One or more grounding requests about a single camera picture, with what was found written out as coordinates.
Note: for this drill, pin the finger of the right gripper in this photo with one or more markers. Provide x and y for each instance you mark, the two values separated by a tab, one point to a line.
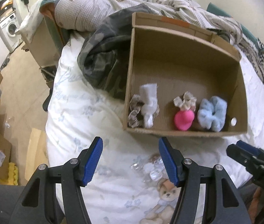
239	155
249	148

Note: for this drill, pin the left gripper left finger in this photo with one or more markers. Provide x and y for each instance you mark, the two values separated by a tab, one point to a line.
89	159

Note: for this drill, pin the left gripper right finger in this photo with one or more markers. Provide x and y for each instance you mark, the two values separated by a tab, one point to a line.
172	160

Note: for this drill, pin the white knotted cloth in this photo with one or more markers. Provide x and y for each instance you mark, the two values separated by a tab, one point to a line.
150	108

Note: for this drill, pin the mauve fabric scrunchie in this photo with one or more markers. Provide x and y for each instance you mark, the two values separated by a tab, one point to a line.
135	118

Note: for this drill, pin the light blue fluffy scrunchie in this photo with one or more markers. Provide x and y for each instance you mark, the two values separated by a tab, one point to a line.
212	113

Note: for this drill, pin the beige floral scrunchie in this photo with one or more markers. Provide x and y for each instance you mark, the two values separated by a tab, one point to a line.
187	102

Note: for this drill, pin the clear plastic bag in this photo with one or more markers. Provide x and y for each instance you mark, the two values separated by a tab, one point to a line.
150	169

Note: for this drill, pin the yellow egg carton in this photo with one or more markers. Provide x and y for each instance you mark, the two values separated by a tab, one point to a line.
13	174

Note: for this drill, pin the brown cardboard box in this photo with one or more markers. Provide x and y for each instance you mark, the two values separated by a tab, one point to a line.
179	57

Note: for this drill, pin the camouflage jacket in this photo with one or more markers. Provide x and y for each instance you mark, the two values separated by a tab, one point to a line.
104	57

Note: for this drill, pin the wooden bedside cabinet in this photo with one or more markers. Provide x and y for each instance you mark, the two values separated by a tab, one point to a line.
48	40

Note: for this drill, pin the white washing machine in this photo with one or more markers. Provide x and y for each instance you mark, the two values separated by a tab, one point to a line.
9	27

